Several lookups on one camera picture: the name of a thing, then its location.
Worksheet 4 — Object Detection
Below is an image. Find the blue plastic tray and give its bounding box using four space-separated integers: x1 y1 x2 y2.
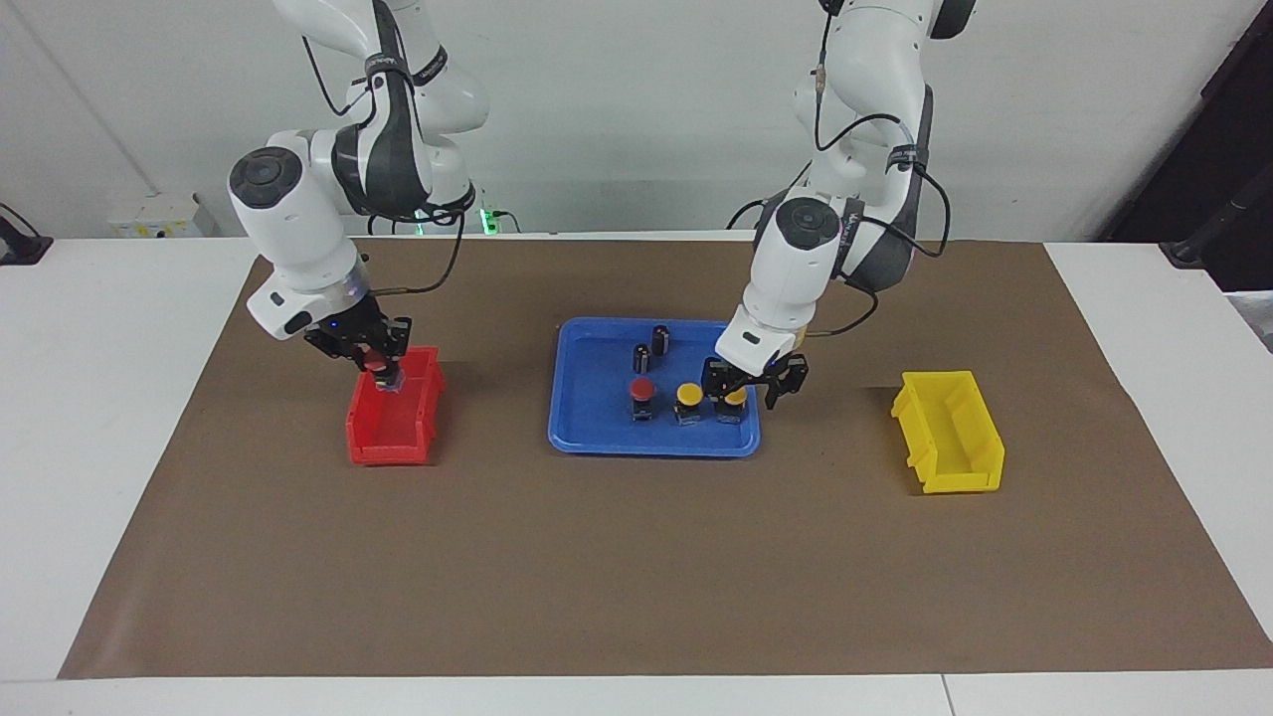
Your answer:
547 317 764 458

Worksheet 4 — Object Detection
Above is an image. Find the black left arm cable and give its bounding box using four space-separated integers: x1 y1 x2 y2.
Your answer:
726 8 953 341

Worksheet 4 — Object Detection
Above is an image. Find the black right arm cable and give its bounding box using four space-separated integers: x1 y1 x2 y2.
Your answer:
298 0 470 297

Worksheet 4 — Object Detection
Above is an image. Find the yellow plastic storage bin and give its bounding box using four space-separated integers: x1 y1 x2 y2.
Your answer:
890 370 1006 495

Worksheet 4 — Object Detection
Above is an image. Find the dark panel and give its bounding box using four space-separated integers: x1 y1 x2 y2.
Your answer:
1098 0 1273 295

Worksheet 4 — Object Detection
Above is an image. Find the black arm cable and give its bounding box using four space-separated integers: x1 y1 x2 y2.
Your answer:
298 0 470 297
726 8 953 341

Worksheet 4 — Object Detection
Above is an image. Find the black clamp on table edge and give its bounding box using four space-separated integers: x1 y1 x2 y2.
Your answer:
0 203 54 267

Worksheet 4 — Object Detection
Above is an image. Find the brown paper table mat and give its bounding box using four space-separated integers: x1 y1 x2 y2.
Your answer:
58 237 1273 681

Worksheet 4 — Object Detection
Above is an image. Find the red plastic storage bin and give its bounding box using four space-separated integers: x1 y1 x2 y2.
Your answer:
345 345 446 467

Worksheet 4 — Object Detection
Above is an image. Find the white wall socket box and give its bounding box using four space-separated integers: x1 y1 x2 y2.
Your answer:
107 192 216 239

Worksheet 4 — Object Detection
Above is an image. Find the black stand bar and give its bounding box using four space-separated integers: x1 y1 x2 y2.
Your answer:
1160 167 1273 270

